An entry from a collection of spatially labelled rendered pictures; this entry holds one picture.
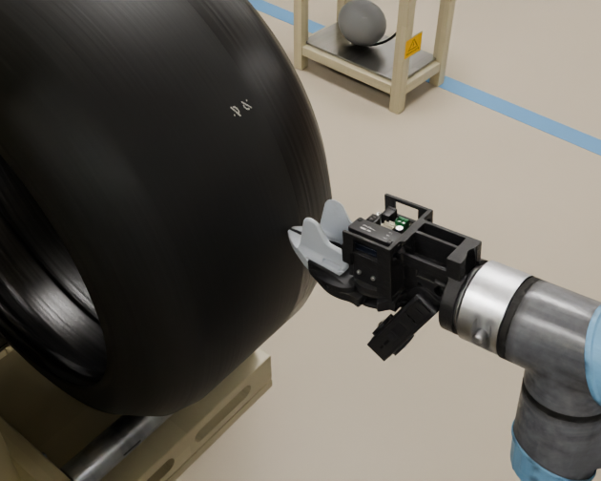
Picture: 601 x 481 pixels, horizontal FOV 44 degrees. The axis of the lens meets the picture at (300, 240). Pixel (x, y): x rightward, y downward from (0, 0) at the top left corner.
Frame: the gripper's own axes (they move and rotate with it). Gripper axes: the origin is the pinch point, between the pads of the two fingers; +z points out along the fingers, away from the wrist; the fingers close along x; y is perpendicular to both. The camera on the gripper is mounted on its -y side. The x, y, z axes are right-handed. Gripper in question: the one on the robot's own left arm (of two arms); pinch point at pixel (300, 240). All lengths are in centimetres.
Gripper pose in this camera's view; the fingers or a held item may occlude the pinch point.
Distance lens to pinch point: 78.6
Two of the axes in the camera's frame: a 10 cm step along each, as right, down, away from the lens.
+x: -6.3, 5.3, -5.7
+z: -7.7, -3.4, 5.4
